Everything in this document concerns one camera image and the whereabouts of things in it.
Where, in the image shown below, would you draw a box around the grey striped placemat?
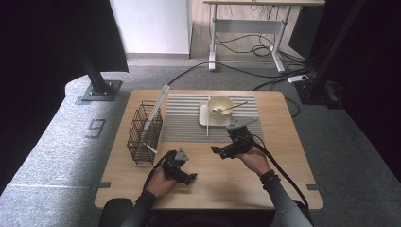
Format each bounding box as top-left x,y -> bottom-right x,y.
160,93 -> 266,145

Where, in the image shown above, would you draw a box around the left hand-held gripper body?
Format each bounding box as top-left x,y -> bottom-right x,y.
160,148 -> 190,182

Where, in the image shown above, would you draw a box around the tangle of black floor cables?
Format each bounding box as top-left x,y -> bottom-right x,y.
213,29 -> 315,69

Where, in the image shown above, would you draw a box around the short white chopstick end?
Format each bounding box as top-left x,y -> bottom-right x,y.
143,142 -> 159,155

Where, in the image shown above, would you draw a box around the person's left hand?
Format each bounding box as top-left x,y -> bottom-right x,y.
145,166 -> 178,200

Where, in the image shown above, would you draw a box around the black wire basket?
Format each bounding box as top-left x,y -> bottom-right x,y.
126,99 -> 164,166

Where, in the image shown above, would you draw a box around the person's legs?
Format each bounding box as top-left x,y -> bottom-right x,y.
98,197 -> 315,227

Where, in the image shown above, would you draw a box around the person's right hand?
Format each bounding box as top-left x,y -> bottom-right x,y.
235,146 -> 272,178

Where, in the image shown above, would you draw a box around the long white chopstick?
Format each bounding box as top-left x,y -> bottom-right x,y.
141,83 -> 170,141

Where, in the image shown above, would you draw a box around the grey floor tape mark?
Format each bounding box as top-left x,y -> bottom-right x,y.
84,118 -> 107,140

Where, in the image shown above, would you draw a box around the long black floor cable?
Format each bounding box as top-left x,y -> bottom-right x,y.
166,61 -> 315,87

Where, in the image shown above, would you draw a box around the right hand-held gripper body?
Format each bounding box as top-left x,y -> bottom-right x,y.
226,116 -> 260,157

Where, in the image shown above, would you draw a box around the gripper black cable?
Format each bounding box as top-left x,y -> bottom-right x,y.
143,154 -> 173,192
250,134 -> 309,210

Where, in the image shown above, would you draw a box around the cream square plate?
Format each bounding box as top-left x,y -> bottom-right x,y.
198,100 -> 235,129

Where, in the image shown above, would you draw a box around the white power strip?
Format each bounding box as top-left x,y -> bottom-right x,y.
287,74 -> 310,85

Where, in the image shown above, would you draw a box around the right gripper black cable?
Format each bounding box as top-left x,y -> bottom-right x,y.
250,134 -> 309,210

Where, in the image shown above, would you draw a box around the metal spoon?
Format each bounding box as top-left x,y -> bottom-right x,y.
211,100 -> 249,114

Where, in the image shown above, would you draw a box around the black metal stand with base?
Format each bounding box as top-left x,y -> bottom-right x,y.
75,41 -> 124,103
295,0 -> 368,107

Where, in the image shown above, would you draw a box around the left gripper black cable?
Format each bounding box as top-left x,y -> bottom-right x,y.
143,154 -> 173,192

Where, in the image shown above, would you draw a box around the cream bowl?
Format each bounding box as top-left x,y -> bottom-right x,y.
207,95 -> 235,121

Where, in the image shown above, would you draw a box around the white desk with metal legs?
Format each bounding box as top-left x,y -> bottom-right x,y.
202,0 -> 326,74

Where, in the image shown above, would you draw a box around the black curtain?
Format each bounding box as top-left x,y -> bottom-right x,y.
0,0 -> 130,193
288,0 -> 401,183

